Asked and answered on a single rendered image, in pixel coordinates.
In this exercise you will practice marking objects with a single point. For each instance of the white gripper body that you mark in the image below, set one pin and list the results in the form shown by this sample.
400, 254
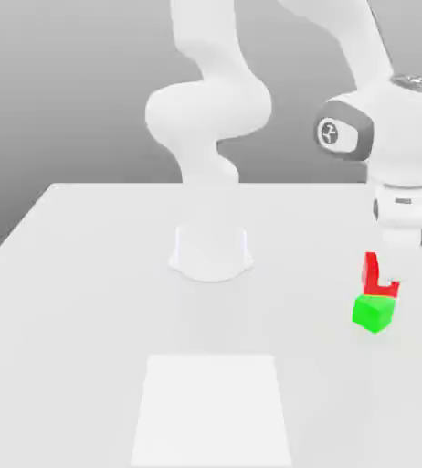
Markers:
401, 242

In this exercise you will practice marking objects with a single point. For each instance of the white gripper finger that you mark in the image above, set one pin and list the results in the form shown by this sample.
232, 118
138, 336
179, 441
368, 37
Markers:
388, 269

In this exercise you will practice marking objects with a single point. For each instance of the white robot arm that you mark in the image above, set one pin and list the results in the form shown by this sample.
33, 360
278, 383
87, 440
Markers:
211, 109

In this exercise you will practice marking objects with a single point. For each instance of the small green cube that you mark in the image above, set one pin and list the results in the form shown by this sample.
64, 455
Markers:
372, 313

